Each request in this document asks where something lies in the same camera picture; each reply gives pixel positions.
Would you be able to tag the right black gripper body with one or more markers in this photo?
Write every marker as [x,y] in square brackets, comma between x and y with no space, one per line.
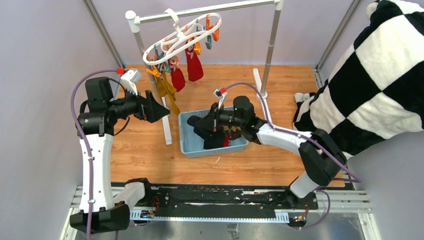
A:
[226,118]

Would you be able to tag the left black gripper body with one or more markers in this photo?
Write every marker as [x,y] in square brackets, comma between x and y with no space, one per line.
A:
[139,109]

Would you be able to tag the black sock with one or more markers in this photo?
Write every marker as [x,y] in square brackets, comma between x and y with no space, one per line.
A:
[216,142]
[198,129]

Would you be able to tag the red snowflake christmas sock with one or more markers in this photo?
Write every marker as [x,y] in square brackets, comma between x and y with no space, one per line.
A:
[227,140]

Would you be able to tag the light blue plastic basket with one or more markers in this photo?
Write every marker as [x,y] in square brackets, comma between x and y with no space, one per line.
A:
[191,145]

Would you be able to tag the brown argyle sock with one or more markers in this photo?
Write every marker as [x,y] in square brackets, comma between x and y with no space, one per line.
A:
[232,133]

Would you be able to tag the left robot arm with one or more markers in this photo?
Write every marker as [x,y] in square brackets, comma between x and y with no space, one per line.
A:
[96,149]

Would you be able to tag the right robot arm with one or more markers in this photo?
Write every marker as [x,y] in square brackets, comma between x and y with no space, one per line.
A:
[321,157]

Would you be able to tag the white round sock hanger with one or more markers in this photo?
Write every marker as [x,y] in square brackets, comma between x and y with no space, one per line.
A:
[189,35]

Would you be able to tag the mustard yellow sock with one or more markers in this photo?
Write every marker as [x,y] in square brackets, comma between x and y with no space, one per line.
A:
[164,88]

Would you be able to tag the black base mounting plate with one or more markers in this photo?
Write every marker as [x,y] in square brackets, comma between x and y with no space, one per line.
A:
[221,203]

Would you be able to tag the white grey drying rack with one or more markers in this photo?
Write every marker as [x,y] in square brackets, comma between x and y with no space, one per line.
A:
[186,16]

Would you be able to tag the black white checkered blanket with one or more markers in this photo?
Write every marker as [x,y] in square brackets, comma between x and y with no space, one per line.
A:
[376,89]

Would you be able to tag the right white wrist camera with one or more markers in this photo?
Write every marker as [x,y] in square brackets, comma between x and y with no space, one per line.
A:
[221,94]

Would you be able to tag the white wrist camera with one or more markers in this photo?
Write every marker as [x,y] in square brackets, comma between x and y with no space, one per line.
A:
[221,94]
[129,80]

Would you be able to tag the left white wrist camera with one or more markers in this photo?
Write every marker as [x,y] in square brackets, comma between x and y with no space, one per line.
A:
[129,80]

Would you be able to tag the aluminium frame rail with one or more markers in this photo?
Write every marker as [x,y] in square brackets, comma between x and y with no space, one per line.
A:
[329,201]

